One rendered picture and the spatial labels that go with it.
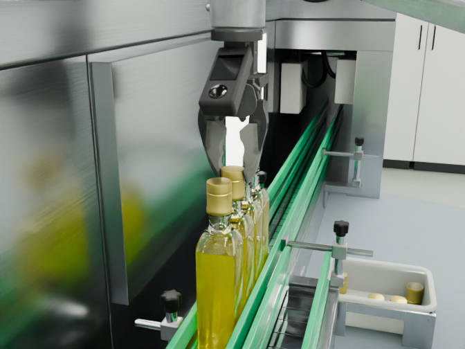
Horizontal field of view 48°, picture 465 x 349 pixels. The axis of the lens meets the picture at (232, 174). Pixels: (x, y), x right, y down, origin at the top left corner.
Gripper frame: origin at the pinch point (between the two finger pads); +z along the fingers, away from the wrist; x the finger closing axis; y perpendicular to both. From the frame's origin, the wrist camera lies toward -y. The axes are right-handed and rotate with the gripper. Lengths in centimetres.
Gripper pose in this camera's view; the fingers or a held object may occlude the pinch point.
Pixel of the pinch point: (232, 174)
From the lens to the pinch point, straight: 75.2
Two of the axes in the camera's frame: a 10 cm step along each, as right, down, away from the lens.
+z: 0.0, 9.5, 3.2
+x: -9.6, -0.9, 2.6
